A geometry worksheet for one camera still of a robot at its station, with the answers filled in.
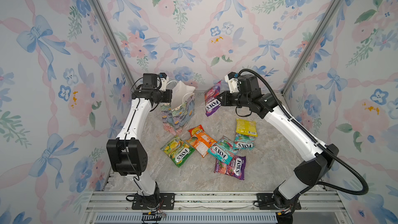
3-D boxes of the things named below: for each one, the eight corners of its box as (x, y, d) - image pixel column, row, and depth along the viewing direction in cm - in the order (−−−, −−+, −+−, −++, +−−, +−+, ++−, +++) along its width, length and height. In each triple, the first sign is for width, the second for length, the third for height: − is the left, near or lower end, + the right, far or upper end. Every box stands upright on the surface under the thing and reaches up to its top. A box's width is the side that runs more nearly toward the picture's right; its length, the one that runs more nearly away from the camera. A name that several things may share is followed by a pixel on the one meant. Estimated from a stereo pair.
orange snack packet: (202, 157, 90) (203, 155, 87) (184, 137, 98) (183, 134, 95) (218, 144, 95) (218, 141, 92) (199, 125, 103) (199, 122, 100)
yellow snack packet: (235, 136, 99) (236, 132, 95) (235, 122, 105) (237, 118, 101) (255, 139, 97) (257, 135, 93) (254, 125, 104) (256, 120, 100)
